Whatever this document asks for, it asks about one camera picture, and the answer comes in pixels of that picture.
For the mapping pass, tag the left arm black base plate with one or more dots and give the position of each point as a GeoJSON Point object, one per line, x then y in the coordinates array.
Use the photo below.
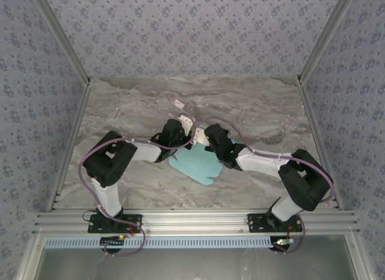
{"type": "Point", "coordinates": [132, 221]}

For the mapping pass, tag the aluminium frame cross rail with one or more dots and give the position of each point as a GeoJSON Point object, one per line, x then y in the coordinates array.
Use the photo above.
{"type": "Point", "coordinates": [195, 219]}

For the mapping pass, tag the small white box red label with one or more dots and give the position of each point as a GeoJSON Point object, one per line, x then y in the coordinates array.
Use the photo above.
{"type": "Point", "coordinates": [179, 104]}

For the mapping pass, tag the aluminium frame post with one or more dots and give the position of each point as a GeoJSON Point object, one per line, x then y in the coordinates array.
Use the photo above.
{"type": "Point", "coordinates": [60, 39]}
{"type": "Point", "coordinates": [328, 36]}

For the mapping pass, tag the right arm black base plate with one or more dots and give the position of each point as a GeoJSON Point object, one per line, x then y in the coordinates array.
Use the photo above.
{"type": "Point", "coordinates": [255, 222]}

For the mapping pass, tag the aluminium table side rail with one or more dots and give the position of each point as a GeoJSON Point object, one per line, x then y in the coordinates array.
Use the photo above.
{"type": "Point", "coordinates": [81, 111]}
{"type": "Point", "coordinates": [316, 126]}

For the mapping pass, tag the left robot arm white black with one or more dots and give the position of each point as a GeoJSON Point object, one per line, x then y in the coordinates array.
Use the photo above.
{"type": "Point", "coordinates": [144, 152]}

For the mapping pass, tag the light blue paper box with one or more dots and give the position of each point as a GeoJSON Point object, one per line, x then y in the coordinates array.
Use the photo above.
{"type": "Point", "coordinates": [195, 164]}

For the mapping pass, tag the aluminium frame leg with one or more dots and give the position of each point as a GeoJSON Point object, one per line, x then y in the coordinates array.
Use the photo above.
{"type": "Point", "coordinates": [357, 256]}
{"type": "Point", "coordinates": [30, 256]}

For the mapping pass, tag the small black circuit board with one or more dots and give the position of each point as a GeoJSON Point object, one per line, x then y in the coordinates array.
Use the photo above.
{"type": "Point", "coordinates": [112, 242]}
{"type": "Point", "coordinates": [281, 243]}

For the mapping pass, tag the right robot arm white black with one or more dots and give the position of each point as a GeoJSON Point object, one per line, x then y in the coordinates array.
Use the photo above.
{"type": "Point", "coordinates": [261, 163]}

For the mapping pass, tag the grey metal sheet panel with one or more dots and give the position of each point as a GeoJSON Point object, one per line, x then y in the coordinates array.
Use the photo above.
{"type": "Point", "coordinates": [195, 265]}

